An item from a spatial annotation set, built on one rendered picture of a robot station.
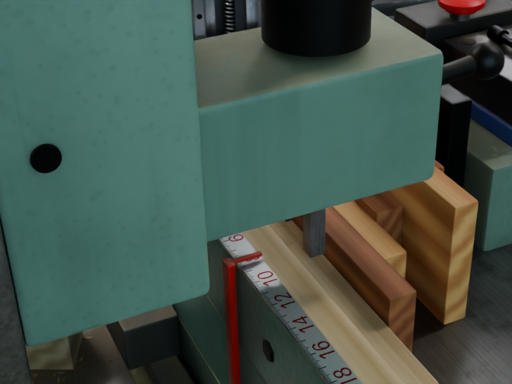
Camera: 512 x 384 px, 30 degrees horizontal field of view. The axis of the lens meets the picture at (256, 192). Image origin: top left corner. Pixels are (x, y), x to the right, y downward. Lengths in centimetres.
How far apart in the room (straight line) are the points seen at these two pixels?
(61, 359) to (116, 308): 29
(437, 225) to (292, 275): 8
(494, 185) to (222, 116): 23
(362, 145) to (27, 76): 18
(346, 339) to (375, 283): 4
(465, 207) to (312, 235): 8
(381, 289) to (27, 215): 20
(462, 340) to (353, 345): 10
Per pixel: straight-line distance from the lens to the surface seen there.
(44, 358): 68
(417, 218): 54
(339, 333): 46
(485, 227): 60
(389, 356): 47
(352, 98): 43
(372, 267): 49
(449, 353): 53
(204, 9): 132
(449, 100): 57
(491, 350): 54
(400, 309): 48
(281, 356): 47
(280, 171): 43
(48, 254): 37
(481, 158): 59
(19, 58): 33
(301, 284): 49
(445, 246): 52
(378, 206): 55
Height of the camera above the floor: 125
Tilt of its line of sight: 32 degrees down
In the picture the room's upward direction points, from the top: 2 degrees counter-clockwise
